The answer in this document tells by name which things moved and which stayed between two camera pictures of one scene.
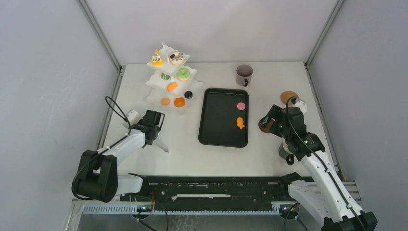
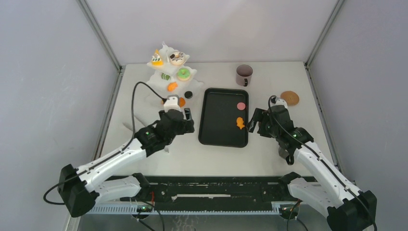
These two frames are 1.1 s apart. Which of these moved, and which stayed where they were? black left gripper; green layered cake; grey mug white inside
Moved: black left gripper
Stayed: green layered cake; grey mug white inside
